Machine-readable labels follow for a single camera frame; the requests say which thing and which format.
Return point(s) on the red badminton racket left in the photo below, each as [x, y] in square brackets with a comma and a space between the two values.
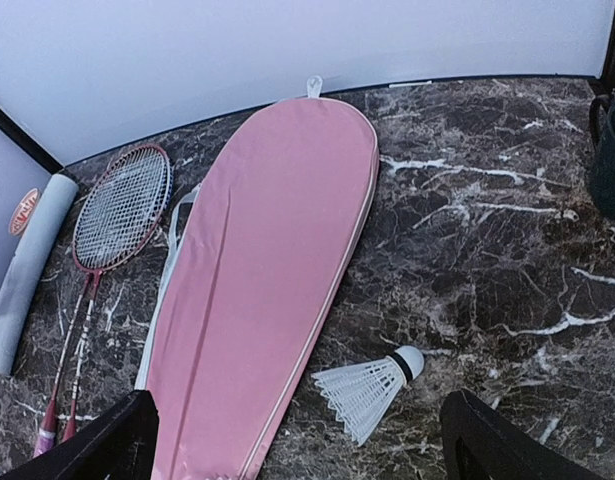
[112, 210]

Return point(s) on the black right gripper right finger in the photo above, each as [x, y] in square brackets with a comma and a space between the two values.
[479, 443]

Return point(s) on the pink racket bag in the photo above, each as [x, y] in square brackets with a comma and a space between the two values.
[249, 280]

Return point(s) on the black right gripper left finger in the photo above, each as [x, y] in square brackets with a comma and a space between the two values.
[119, 444]

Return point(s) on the dark green mug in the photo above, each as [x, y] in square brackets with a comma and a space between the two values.
[602, 173]

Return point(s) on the red patterned bowl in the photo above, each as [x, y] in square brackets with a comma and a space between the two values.
[23, 212]

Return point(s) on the white shuttlecock tube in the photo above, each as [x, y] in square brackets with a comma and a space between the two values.
[26, 267]

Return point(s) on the white plastic shuttlecock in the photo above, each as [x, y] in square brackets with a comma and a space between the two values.
[361, 394]

